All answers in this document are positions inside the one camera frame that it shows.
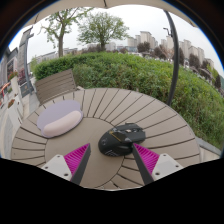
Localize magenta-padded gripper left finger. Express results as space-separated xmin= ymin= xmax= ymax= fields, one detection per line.
xmin=41 ymin=143 xmax=92 ymax=186

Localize black curved umbrella pole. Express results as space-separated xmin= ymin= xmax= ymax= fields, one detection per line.
xmin=163 ymin=9 xmax=180 ymax=107

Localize grey sign pillar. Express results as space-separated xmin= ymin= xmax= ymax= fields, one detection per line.
xmin=18 ymin=26 xmax=35 ymax=98

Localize green hedge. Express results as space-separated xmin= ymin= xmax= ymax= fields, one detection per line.
xmin=33 ymin=51 xmax=224 ymax=151

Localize slatted wooden chair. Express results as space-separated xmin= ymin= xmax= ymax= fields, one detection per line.
xmin=34 ymin=68 xmax=84 ymax=105

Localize white planter box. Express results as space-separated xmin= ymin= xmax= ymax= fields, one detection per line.
xmin=7 ymin=98 xmax=24 ymax=134

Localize distant apartment buildings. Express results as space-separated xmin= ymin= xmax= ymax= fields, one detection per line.
xmin=126 ymin=30 xmax=216 ymax=69

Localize round-crowned tree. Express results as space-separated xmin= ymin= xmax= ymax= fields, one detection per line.
xmin=77 ymin=11 xmax=130 ymax=52

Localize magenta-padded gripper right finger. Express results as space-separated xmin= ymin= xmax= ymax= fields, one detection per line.
xmin=131 ymin=143 xmax=184 ymax=186

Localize thin-trunk tree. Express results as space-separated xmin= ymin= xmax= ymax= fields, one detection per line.
xmin=39 ymin=8 xmax=93 ymax=58

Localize beige umbrella canopy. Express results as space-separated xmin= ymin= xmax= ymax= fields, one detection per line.
xmin=23 ymin=0 xmax=198 ymax=28

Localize black computer mouse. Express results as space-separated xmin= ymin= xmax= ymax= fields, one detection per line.
xmin=97 ymin=122 xmax=147 ymax=158

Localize lavender mouse pad with wrist rest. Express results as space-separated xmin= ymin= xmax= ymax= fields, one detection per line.
xmin=36 ymin=99 xmax=84 ymax=139

